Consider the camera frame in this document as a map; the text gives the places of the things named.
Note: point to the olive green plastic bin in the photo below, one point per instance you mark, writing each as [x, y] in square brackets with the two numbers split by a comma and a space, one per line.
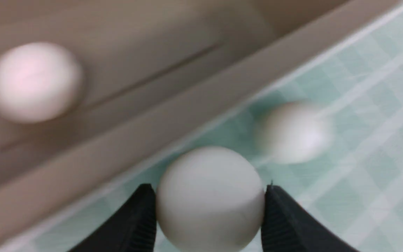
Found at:
[135, 54]

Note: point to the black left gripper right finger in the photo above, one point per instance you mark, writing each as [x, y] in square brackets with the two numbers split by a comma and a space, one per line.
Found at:
[288, 227]

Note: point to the green checkered table cloth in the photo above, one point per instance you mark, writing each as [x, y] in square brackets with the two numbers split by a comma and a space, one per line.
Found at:
[355, 188]

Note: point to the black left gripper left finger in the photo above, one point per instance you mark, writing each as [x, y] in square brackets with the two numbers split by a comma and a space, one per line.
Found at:
[132, 228]

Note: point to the white ping-pong ball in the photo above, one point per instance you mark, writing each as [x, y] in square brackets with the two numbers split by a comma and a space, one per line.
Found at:
[210, 199]
[294, 132]
[39, 82]

